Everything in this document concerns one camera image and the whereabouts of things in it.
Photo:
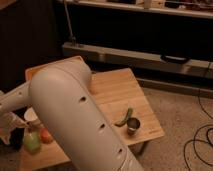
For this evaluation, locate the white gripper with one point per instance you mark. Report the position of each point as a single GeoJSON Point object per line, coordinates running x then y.
{"type": "Point", "coordinates": [9, 122]}

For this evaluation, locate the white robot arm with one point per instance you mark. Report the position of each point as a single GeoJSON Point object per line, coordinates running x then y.
{"type": "Point", "coordinates": [59, 94]}

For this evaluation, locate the white round container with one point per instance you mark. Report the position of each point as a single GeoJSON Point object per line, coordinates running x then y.
{"type": "Point", "coordinates": [30, 115]}

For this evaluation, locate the green pear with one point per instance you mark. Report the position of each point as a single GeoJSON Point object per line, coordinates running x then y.
{"type": "Point", "coordinates": [31, 142]}

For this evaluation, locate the grey metal pole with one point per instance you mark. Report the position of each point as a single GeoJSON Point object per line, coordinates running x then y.
{"type": "Point", "coordinates": [71, 37]}

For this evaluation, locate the wooden table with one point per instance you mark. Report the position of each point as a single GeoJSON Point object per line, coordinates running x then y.
{"type": "Point", "coordinates": [114, 91]}

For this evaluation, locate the small metal cup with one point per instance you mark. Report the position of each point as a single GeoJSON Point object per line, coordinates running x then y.
{"type": "Point", "coordinates": [133, 124]}

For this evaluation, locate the background shelf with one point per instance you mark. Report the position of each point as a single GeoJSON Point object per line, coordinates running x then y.
{"type": "Point", "coordinates": [146, 8]}

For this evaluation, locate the long metal rail case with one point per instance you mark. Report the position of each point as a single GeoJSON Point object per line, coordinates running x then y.
{"type": "Point", "coordinates": [137, 59]}

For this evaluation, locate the black handle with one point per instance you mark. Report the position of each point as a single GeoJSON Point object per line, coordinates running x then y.
{"type": "Point", "coordinates": [174, 59]}

